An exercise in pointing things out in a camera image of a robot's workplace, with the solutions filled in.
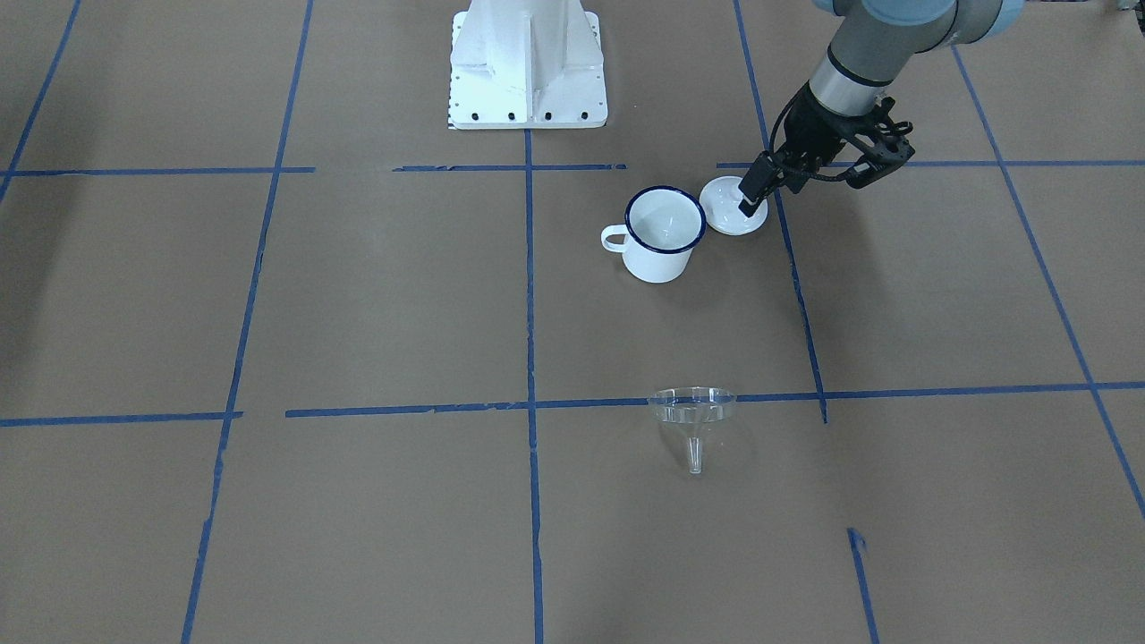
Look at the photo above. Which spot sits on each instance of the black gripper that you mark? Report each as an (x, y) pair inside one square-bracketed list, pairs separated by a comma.
[(808, 134)]

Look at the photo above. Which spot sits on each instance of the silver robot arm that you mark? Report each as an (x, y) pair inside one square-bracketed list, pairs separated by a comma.
[(844, 101)]

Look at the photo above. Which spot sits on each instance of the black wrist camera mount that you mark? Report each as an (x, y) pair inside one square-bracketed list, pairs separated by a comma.
[(883, 142)]

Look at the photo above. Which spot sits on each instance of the white camera pedestal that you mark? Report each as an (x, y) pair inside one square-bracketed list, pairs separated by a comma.
[(526, 64)]

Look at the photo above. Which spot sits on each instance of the white enamel cup lid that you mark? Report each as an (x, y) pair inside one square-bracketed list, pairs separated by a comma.
[(721, 199)]

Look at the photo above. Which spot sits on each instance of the white enamel mug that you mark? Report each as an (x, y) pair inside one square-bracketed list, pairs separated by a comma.
[(662, 224)]

